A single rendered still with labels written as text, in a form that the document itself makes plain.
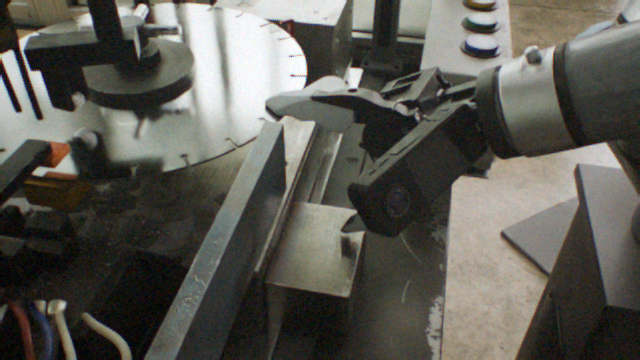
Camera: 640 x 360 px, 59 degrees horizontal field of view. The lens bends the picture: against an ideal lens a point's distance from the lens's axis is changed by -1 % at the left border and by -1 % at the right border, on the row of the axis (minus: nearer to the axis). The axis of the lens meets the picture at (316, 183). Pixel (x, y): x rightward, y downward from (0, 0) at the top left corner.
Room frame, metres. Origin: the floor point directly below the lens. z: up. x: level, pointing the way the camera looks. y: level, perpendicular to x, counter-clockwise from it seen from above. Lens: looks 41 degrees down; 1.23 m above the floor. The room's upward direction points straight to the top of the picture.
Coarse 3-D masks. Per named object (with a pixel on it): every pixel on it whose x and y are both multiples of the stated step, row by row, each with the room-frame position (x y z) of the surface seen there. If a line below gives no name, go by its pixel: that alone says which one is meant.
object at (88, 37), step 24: (96, 0) 0.41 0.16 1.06; (96, 24) 0.41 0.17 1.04; (120, 24) 0.42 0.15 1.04; (24, 48) 0.40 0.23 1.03; (48, 48) 0.40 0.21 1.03; (72, 48) 0.40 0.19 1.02; (96, 48) 0.40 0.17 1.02; (120, 48) 0.41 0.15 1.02; (48, 72) 0.40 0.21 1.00; (72, 72) 0.42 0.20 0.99; (48, 96) 0.40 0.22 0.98
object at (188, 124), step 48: (192, 48) 0.54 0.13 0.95; (240, 48) 0.54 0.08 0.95; (288, 48) 0.54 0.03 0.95; (0, 96) 0.45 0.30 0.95; (192, 96) 0.45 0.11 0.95; (240, 96) 0.45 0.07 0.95; (0, 144) 0.38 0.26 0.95; (96, 144) 0.37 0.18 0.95; (144, 144) 0.37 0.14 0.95; (192, 144) 0.37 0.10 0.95; (240, 144) 0.37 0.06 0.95
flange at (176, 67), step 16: (160, 48) 0.52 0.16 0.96; (176, 48) 0.52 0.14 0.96; (112, 64) 0.49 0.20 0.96; (128, 64) 0.47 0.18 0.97; (144, 64) 0.48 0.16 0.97; (160, 64) 0.49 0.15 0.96; (176, 64) 0.49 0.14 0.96; (192, 64) 0.49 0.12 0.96; (96, 80) 0.46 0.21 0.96; (112, 80) 0.46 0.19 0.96; (128, 80) 0.46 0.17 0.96; (144, 80) 0.46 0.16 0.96; (160, 80) 0.46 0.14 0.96; (176, 80) 0.46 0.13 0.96; (96, 96) 0.45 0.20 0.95; (112, 96) 0.44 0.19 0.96; (128, 96) 0.44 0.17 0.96; (144, 96) 0.44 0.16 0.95; (160, 96) 0.45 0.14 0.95
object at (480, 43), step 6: (474, 36) 0.66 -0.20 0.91; (480, 36) 0.66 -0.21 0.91; (486, 36) 0.66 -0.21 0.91; (468, 42) 0.64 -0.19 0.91; (474, 42) 0.64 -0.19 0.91; (480, 42) 0.64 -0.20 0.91; (486, 42) 0.64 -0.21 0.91; (492, 42) 0.64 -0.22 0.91; (468, 48) 0.64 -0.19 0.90; (474, 48) 0.63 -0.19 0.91; (480, 48) 0.63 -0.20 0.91; (486, 48) 0.63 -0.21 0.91; (492, 48) 0.63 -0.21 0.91
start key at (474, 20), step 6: (474, 12) 0.73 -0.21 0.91; (480, 12) 0.73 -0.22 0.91; (468, 18) 0.71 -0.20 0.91; (474, 18) 0.71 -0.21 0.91; (480, 18) 0.71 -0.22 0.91; (486, 18) 0.71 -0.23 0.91; (492, 18) 0.71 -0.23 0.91; (468, 24) 0.70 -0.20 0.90; (474, 24) 0.70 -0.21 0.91; (480, 24) 0.69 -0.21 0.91; (486, 24) 0.69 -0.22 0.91; (492, 24) 0.70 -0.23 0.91
